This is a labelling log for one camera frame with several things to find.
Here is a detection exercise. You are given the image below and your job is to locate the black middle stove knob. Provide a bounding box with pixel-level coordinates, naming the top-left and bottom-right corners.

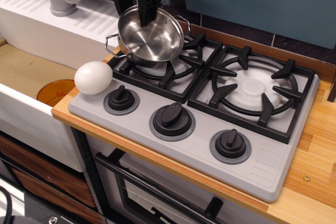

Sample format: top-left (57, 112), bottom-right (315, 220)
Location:
top-left (149, 102), bottom-right (196, 142)

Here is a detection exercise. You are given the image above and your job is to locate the stainless steel pot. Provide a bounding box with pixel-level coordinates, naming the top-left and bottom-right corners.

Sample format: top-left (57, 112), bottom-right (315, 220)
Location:
top-left (104, 6), bottom-right (191, 67)

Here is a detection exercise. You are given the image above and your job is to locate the right teal wall cabinet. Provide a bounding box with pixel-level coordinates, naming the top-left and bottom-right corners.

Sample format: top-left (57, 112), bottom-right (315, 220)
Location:
top-left (186, 0), bottom-right (335, 49)

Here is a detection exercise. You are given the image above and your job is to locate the upper wooden drawer front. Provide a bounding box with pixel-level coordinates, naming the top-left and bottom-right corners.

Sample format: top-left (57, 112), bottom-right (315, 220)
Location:
top-left (1, 134), bottom-right (91, 201)

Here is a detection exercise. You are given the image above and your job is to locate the black oven door handle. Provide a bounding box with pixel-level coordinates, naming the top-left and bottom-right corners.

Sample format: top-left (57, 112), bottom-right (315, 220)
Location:
top-left (94, 153), bottom-right (223, 223)

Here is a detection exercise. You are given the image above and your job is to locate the black left burner grate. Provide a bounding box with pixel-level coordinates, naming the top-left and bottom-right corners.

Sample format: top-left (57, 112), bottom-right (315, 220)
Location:
top-left (108, 33), bottom-right (223, 103)

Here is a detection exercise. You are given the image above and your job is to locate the black left stove knob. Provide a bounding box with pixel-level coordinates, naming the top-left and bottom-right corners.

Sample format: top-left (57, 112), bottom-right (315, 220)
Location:
top-left (103, 85), bottom-right (140, 116)

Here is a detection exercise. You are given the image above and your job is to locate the oven door with window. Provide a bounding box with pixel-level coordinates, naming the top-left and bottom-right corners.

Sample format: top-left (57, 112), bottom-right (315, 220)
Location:
top-left (94, 148), bottom-right (270, 223)

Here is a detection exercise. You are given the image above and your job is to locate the wooden drawer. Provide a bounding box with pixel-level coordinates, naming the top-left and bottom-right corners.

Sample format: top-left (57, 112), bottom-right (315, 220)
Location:
top-left (13, 168), bottom-right (103, 224)
top-left (1, 134), bottom-right (91, 201)

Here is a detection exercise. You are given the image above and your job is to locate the black right stove knob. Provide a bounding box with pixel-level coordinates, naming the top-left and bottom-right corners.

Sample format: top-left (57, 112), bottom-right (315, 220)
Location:
top-left (209, 129), bottom-right (252, 165)

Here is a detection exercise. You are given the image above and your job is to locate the black burner grate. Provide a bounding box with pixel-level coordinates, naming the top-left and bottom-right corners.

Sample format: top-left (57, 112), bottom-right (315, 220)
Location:
top-left (108, 33), bottom-right (223, 103)
top-left (188, 45), bottom-right (319, 144)

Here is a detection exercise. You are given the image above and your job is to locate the white sink unit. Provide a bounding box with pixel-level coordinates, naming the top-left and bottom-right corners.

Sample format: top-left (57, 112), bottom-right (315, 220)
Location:
top-left (1, 0), bottom-right (119, 172)

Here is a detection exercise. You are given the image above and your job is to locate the white egg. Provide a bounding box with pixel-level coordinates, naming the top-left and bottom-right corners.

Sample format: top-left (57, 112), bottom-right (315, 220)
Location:
top-left (74, 61), bottom-right (113, 95)

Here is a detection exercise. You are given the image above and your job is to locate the lower wooden drawer front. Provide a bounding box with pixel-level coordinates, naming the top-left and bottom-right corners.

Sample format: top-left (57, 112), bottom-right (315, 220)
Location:
top-left (13, 168), bottom-right (103, 224)

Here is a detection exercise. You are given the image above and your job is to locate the brass screw in countertop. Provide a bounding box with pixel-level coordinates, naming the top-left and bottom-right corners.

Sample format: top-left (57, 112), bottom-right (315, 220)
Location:
top-left (304, 176), bottom-right (311, 182)

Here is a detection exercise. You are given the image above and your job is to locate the black braided cable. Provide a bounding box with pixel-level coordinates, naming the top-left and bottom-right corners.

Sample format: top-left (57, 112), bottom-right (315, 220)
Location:
top-left (0, 186), bottom-right (14, 224)

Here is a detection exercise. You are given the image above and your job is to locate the black stove knob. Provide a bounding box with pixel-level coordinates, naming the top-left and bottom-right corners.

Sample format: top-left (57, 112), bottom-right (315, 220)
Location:
top-left (103, 85), bottom-right (140, 116)
top-left (149, 102), bottom-right (196, 142)
top-left (209, 129), bottom-right (252, 165)

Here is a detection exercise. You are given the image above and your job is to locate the black right burner grate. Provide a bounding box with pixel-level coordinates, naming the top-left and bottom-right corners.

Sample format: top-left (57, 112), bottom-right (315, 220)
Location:
top-left (188, 45), bottom-right (319, 144)

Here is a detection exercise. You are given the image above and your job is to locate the grey toy stove top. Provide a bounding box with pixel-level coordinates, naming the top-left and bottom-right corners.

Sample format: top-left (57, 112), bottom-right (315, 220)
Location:
top-left (67, 23), bottom-right (320, 204)

